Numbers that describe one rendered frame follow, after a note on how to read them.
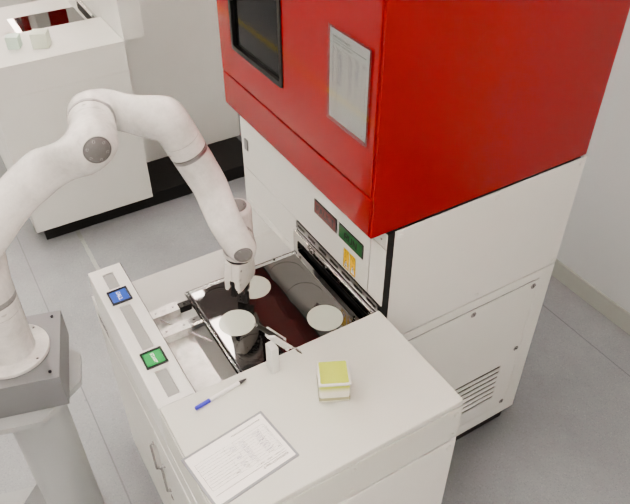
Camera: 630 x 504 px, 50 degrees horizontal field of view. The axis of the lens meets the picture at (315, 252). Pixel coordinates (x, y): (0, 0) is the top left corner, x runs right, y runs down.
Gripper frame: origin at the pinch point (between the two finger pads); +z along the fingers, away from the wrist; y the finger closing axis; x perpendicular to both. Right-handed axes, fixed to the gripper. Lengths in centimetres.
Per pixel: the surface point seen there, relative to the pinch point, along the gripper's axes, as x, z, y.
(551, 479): 99, 92, -40
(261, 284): 1.6, 2.0, -8.2
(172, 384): 0.5, -3.6, 37.1
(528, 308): 76, 27, -56
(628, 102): 92, -6, -150
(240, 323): 3.3, 2.0, 8.1
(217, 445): 19, -5, 49
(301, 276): 11.0, 2.1, -16.0
